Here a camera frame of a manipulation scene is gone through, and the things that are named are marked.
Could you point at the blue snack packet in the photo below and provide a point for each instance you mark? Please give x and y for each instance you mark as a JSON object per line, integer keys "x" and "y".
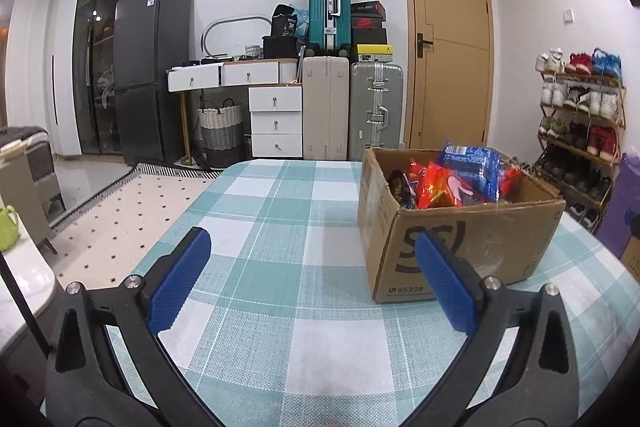
{"x": 475, "y": 167}

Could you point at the plain black shoebox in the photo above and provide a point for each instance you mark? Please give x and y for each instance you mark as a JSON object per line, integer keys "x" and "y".
{"x": 370, "y": 38}

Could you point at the small white basket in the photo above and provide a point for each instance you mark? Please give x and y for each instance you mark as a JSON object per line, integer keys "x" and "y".
{"x": 253, "y": 51}

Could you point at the black and red shoebox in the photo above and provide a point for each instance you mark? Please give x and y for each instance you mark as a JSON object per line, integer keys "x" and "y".
{"x": 368, "y": 23}

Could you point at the beige suitcase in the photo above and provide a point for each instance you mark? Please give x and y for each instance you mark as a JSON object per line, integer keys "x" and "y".
{"x": 325, "y": 107}

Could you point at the brown cardboard box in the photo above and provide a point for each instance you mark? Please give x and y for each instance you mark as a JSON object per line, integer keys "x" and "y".
{"x": 475, "y": 257}

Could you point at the printed cardboard box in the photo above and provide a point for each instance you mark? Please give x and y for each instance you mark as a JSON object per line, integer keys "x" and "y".
{"x": 632, "y": 257}

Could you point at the white light switch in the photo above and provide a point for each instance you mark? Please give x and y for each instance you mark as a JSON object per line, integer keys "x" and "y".
{"x": 568, "y": 15}

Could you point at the grey armchair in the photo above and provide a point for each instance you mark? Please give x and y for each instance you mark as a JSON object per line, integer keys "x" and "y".
{"x": 30, "y": 167}

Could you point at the black storage box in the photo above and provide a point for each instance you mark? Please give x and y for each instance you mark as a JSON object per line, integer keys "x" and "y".
{"x": 280, "y": 48}

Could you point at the purple bag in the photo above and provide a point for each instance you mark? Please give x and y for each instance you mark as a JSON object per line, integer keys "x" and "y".
{"x": 622, "y": 202}

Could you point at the purple grape candy packet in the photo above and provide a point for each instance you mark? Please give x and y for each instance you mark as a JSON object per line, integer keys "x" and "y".
{"x": 402, "y": 189}

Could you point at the checked tablecloth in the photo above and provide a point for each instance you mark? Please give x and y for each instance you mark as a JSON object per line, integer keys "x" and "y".
{"x": 275, "y": 217}

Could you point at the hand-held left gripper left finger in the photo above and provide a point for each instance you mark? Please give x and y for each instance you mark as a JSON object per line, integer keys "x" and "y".
{"x": 180, "y": 279}

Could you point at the white wardrobe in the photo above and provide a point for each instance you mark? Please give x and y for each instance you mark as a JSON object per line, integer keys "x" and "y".
{"x": 65, "y": 57}

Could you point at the small red snack packet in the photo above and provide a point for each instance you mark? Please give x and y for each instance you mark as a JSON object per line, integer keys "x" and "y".
{"x": 511, "y": 177}

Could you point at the red-orange snack packet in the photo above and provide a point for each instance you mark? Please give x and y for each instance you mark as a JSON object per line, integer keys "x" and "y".
{"x": 435, "y": 189}

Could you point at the silver suitcase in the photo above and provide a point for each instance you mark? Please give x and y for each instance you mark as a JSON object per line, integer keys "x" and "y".
{"x": 375, "y": 117}

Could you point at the green mug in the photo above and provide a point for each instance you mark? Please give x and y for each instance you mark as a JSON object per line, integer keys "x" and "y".
{"x": 7, "y": 229}

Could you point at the white sheer curtain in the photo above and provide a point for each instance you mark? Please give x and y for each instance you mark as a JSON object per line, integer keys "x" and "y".
{"x": 25, "y": 47}

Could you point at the dark grey fridge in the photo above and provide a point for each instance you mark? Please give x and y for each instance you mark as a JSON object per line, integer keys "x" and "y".
{"x": 150, "y": 77}

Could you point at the teal suitcase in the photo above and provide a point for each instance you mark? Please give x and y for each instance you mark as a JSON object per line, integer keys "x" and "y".
{"x": 320, "y": 12}

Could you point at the oval metal-framed mirror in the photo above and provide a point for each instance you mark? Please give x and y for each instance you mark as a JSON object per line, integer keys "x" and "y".
{"x": 232, "y": 19}

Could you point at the white drawer desk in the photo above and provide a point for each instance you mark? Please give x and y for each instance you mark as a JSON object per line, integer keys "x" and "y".
{"x": 275, "y": 122}

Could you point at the white marble side table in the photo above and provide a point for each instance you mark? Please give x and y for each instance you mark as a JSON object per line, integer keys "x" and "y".
{"x": 25, "y": 277}

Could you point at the wooden door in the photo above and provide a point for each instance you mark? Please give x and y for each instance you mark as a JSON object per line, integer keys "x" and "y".
{"x": 450, "y": 57}

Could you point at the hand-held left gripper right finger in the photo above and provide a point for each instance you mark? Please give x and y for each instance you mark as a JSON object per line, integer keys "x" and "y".
{"x": 445, "y": 282}

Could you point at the blue plastic bag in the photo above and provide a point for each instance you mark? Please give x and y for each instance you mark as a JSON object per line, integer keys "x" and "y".
{"x": 302, "y": 23}

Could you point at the black bag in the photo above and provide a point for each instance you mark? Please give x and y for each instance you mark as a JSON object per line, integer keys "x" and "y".
{"x": 284, "y": 22}

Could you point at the tall glass-door cabinet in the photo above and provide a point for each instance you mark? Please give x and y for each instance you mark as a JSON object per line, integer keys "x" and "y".
{"x": 97, "y": 57}

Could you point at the woven laundry basket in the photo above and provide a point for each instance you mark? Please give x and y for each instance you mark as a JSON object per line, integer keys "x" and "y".
{"x": 221, "y": 132}

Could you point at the cream dotted rug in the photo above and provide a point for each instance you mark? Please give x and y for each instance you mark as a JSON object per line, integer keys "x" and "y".
{"x": 125, "y": 217}

